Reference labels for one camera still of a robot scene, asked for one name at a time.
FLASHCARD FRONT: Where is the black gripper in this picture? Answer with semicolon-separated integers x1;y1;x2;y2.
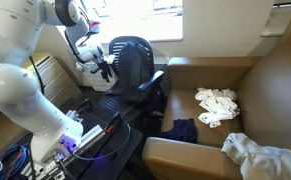
90;59;113;84

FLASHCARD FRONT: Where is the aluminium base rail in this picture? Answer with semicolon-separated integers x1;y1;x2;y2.
34;124;107;175

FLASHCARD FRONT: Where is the wooden drawer cabinet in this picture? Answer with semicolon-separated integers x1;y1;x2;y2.
20;52;83;108

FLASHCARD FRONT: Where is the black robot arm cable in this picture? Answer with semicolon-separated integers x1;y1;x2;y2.
63;6;98;69

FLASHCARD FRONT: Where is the white socks pile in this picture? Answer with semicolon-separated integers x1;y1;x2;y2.
194;86;241;129

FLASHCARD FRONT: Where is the light blue-grey garment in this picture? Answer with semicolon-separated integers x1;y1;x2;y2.
221;132;291;180

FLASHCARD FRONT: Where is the orange handled black clamp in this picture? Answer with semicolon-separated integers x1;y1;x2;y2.
102;111;122;135
75;97;93;115

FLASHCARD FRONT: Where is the tan leather armchair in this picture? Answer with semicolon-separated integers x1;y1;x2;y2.
141;39;291;180

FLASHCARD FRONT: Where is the navy blue cloth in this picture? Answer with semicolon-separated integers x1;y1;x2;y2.
157;117;199;145

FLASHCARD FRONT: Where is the black mesh office chair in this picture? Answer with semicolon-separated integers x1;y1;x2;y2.
96;35;166;125

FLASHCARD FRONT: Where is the black garment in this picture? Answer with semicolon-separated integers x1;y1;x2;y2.
117;42;153;104

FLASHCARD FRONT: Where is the blue cable bundle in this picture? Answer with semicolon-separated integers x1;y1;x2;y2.
0;143;30;180

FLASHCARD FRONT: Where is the black robot table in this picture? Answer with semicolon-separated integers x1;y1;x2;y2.
24;96;144;180

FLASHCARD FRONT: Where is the dark looping table cable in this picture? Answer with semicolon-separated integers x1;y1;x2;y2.
69;121;133;162

